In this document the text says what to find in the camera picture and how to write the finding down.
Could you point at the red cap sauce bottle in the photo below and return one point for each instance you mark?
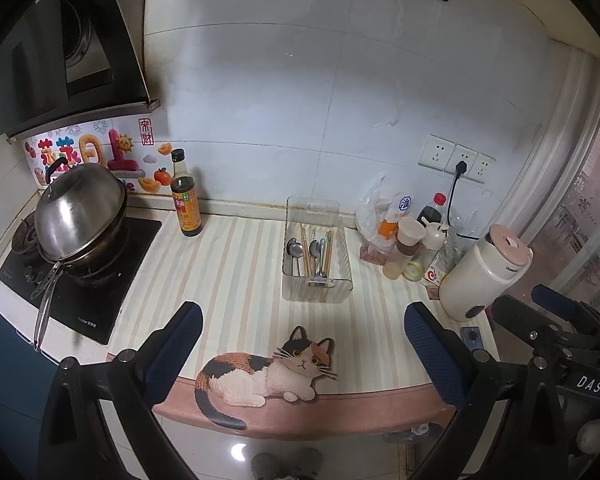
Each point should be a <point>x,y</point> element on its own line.
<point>433,212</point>

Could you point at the wooden chopstick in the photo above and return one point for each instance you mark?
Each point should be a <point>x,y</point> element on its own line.
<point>307,258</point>
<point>303,238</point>

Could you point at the steel spoon bowl down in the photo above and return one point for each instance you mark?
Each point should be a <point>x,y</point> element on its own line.
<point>315,252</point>

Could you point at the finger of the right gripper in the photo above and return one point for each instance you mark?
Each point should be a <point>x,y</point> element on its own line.
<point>518,318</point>
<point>577,313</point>

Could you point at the grey slipper right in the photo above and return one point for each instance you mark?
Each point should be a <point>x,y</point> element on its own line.
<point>306,464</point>

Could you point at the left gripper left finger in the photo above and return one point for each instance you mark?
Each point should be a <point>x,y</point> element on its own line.
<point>162,356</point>

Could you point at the seasoning jar beige lid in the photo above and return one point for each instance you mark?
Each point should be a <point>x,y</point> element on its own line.
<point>410,233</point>

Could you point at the grey slipper left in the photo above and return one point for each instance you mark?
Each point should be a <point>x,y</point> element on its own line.
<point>265,466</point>

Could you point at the white wall socket strip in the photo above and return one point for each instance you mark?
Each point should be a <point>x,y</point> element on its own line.
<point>443,155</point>

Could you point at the black wok pan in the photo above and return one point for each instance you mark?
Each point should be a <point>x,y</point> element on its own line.
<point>99,255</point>

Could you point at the white blue label container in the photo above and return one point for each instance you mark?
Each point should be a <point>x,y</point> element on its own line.
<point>398,208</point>

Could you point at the white pink electric kettle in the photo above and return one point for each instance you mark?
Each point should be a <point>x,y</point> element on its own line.
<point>486,271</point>

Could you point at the clear plastic utensil basket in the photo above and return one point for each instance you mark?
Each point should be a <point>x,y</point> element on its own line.
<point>319,216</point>

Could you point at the black gas stove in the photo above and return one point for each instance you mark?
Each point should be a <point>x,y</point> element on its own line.
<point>88,299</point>

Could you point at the grey slipper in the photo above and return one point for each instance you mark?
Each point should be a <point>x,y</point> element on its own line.
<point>306,464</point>
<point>265,466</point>

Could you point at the steel spoon patterned handle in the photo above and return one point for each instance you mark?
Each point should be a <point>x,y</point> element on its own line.
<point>321,281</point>

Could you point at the striped counter mat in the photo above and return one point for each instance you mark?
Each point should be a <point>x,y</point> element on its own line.
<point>233,270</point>

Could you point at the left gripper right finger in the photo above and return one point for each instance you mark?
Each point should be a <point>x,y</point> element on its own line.
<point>446,359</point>

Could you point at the cat shaped mat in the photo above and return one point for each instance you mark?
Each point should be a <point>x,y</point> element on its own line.
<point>246,380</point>

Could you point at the colourful wall stickers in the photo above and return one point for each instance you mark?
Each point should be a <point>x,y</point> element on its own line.
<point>127,146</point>

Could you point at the black range hood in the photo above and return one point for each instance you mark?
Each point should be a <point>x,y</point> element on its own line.
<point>69,61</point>

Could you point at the dark soy sauce bottle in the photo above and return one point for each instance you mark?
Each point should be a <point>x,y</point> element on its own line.
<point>184,193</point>

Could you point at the steel wok lid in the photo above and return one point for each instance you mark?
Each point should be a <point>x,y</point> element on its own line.
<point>76,208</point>

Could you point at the oil dispenser bottle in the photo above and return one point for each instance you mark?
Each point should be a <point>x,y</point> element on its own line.
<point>430,245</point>

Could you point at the small steel spoon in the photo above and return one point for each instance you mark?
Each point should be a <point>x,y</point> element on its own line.
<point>293,265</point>

